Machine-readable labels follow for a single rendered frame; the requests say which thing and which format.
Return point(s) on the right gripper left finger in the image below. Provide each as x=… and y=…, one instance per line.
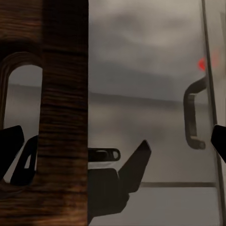
x=11, y=141

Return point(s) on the drop in sink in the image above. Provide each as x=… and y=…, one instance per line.
x=214, y=16

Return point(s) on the cutting board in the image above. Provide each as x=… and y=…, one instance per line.
x=58, y=32

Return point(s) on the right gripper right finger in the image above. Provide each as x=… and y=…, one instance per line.
x=218, y=139

